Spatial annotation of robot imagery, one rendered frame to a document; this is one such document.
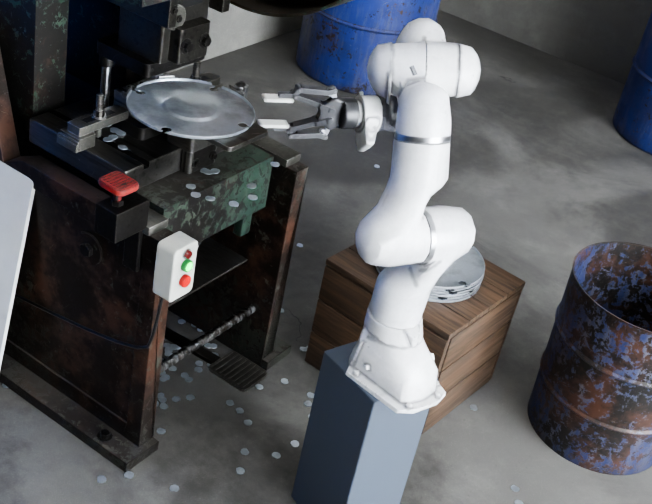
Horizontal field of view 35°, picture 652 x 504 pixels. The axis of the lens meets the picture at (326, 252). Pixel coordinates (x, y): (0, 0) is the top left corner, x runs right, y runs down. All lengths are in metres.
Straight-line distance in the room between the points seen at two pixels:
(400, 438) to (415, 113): 0.74
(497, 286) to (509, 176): 1.42
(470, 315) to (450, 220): 0.65
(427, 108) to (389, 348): 0.50
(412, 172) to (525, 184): 2.19
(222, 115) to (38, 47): 0.43
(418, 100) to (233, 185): 0.64
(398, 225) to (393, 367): 0.32
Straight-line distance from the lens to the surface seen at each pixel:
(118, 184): 2.08
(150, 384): 2.43
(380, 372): 2.14
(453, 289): 2.64
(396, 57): 2.01
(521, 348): 3.20
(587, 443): 2.82
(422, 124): 1.94
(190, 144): 2.33
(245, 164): 2.45
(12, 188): 2.47
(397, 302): 2.07
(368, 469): 2.29
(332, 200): 3.67
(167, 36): 2.28
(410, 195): 1.96
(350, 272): 2.67
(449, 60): 2.02
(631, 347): 2.61
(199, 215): 2.36
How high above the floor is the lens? 1.82
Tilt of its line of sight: 33 degrees down
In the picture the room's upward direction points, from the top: 12 degrees clockwise
